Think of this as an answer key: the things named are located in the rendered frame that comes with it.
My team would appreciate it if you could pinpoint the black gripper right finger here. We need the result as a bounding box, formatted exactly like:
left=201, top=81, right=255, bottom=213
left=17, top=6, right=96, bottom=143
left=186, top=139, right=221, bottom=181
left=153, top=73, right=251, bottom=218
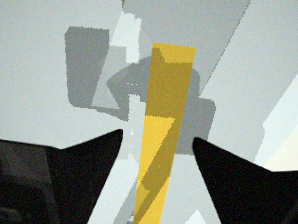
left=192, top=137, right=298, bottom=224

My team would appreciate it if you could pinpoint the yellow bar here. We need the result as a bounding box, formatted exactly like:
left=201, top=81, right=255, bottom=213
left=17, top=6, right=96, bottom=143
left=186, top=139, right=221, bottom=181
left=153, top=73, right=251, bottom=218
left=133, top=42, right=196, bottom=224

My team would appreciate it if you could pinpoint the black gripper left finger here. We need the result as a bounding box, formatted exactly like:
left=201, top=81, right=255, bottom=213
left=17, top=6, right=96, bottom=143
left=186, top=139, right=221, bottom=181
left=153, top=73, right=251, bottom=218
left=0, top=129, right=123, bottom=224

